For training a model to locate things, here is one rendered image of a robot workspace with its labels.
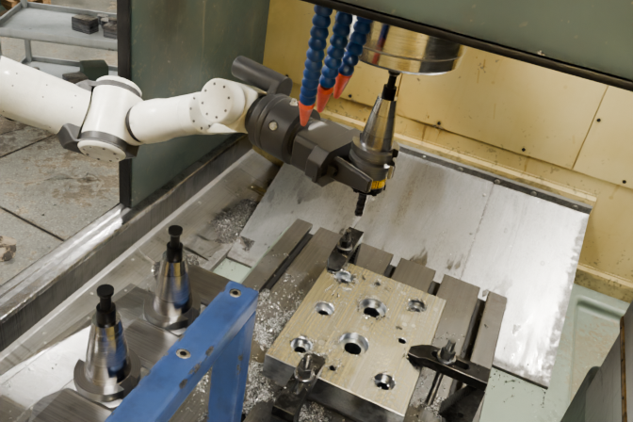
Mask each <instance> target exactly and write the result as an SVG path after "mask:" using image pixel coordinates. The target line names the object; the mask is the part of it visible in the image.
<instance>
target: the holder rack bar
mask: <svg viewBox="0 0 633 422"><path fill-rule="evenodd" d="M258 295H259V292H258V291H257V290H254V289H252V288H250V287H247V286H245V285H244V284H240V283H237V282H235V281H230V282H229V283H228V284H227V285H226V286H225V287H224V288H223V289H222V290H221V291H220V292H219V294H218V295H217V296H216V297H215V298H214V299H213V300H212V301H211V303H210V304H209V305H208V306H207V307H206V308H205V309H204V310H203V312H202V313H201V314H200V315H199V316H198V317H197V318H196V319H195V320H194V322H193V323H192V324H191V325H190V326H189V327H188V328H187V329H186V331H185V332H184V333H183V334H182V335H181V336H180V337H179V338H178V340H177V341H176V342H175V343H174V344H173V345H172V346H171V347H170V349H169V350H168V351H167V352H166V353H165V354H164V355H163V356H162V357H161V359H160V360H159V361H158V362H157V363H156V364H155V365H154V366H153V368H152V369H151V370H150V371H149V372H148V373H147V374H146V375H145V376H144V378H143V379H142V380H141V381H140V382H139V383H138V384H137V385H136V387H135V388H134V389H133V390H132V391H131V392H130V393H129V394H128V396H127V397H126V398H125V399H124V400H123V401H122V402H121V403H120V405H119V406H118V407H117V408H116V409H115V410H114V411H113V412H112V413H111V415H110V416H109V417H108V418H107V419H106V420H105V421H104V422H168V421H169V420H170V419H171V417H172V416H173V415H174V414H175V412H176V411H177V410H178V408H179V407H180V406H181V405H182V403H183V402H184V401H185V399H186V398H187V397H188V395H189V394H190V393H191V392H192V390H193V389H194V388H195V386H196V385H197V384H198V383H199V381H200V380H201V379H202V378H203V376H204V375H205V373H206V372H207V371H208V370H209V368H210V367H211V366H212V364H213V363H215V362H216V360H217V359H218V358H219V356H220V355H221V354H222V352H223V351H224V350H225V349H226V347H227V346H228V345H229V344H230V342H231V341H232V340H233V338H234V337H235V336H236V334H237V333H238V332H239V331H240V329H241V328H242V327H243V325H244V324H245V323H246V322H247V320H248V319H249V318H250V316H251V315H252V314H253V312H254V311H255V310H256V308H257V302H258Z"/></svg>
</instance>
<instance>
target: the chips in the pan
mask: <svg viewBox="0 0 633 422"><path fill-rule="evenodd" d="M273 180H274V179H273V177H272V179H270V178H269V179H268V181H267V185H268V187H269V186H270V185H271V183H272V182H273ZM240 200H241V199H240ZM259 203H260V202H259V201H258V202H257V201H256V200H255V199H254V200H253V199H244V200H241V201H240V204H239V203H238V204H235V206H234V207H233V208H230V210H228V211H227V212H224V213H220V214H218V213H217V215H219V216H216V218H215V219H212V220H211V221H208V222H210V223H209V226H210V224H211V226H212V228H213V227H215V228H214V230H215V232H216V233H217V237H218V238H217V239H214V242H218V243H219V244H222V245H224V244H226V245H228V244H229V243H233V244H235V241H236V242H237V241H238V239H239V240H240V241H239V244H242V245H241V246H243V247H244V248H242V247H241V248H242V250H244V251H245V252H247V251H248V252H249V251H250V248H251V247H252V246H253V244H254V242H255V241H253V240H252V239H248V238H246V237H245V236H242V235H241V236H239V235H240V233H241V232H242V230H243V229H244V227H245V225H246V224H247V222H248V220H249V219H250V217H251V216H252V213H253V212H254V210H255V209H256V207H257V205H258V204H259ZM218 243H217V244H218ZM193 255H194V254H188V253H187V265H188V266H191V265H196V266H199V264H200V262H199V261H198V260H200V259H198V260H197V258H199V257H200V256H199V255H198V256H197V257H196V256H195V257H194V256H193ZM160 263H161V261H159V262H157V263H156V262H155V264H154V268H153V272H154V278H155V280H157V275H158V271H159V267H160Z"/></svg>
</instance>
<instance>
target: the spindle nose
mask: <svg viewBox="0 0 633 422"><path fill-rule="evenodd" d="M352 17H353V22H352V24H350V25H349V27H350V33H349V35H348V36H347V39H348V43H349V42H350V39H349V37H350V35H351V33H352V32H353V31H354V29H353V25H354V24H355V22H356V21H357V19H356V16H355V15H352ZM467 47H468V46H464V45H460V44H458V43H454V42H451V41H444V40H441V39H437V38H434V37H431V36H427V35H424V34H420V33H416V32H413V31H410V30H406V29H403V28H399V27H395V26H392V25H389V24H383V23H379V22H376V21H373V22H372V23H371V24H370V32H369V33H368V34H366V43H365V45H363V52H362V54H361V55H360V56H358V58H359V61H362V62H363V63H366V64H368V65H371V66H374V67H377V68H381V69H384V70H387V71H392V72H397V73H407V74H417V75H436V74H443V73H449V72H451V71H453V70H455V69H457V68H458V67H460V65H461V63H462V60H463V55H464V54H465V53H466V50H467Z"/></svg>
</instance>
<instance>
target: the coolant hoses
mask: <svg viewBox="0 0 633 422"><path fill-rule="evenodd" d="M314 12H315V13H316V14H315V15H314V16H313V18H312V24H313V26H312V28H311V30H310V35H311V38H310V39H309V40H308V45H309V49H308V50H307V52H306V56H307V59H306V60H305V62H304V65H305V69H304V71H303V78H302V80H301V83H302V86H301V88H300V100H299V108H300V124H301V126H305V125H306V124H307V122H308V120H309V118H310V115H311V113H312V111H313V109H314V107H315V101H316V110H317V112H319V113H321V112H322V111H323V109H324V107H325V105H326V104H327V102H328V100H329V98H330V96H331V94H332V93H333V97H334V98H335V99H338V98H339V97H340V95H341V93H342V92H343V90H344V88H345V87H346V85H347V83H348V82H349V80H350V78H351V77H352V75H353V73H354V66H356V65H357V64H358V61H359V58H358V56H360V55H361V54H362V52H363V45H365V43H366V34H368V33H369V32H370V24H371V23H372V22H373V21H372V20H368V19H366V18H362V17H359V16H356V19H357V21H356V22H355V24H354V25H353V29H354V31H353V32H352V33H351V35H350V37H349V39H350V42H349V43H348V39H347V36H348V35H349V33H350V27H349V25H350V24H352V22H353V17H352V15H351V14H348V13H345V12H341V11H338V12H337V13H336V15H335V21H336V23H335V24H334V26H333V35H332V36H331V38H330V44H331V45H330V46H329V47H328V49H327V54H328V55H327V56H326V57H325V55H324V49H325V48H326V45H327V42H326V39H327V38H328V35H329V31H328V28H327V27H329V26H330V24H331V18H330V15H332V13H333V10H332V9H331V8H324V7H322V6H318V5H315V6H314ZM345 47H346V49H347V52H345V50H344V48H345ZM324 57H325V59H324V64H325V65H324V66H323V65H322V60H323V58H324ZM341 58H342V60H343V61H342V60H341ZM322 66H323V67H322ZM320 70H321V72H320ZM318 79H319V80H318ZM333 86H334V90H333ZM316 95H317V97H316Z"/></svg>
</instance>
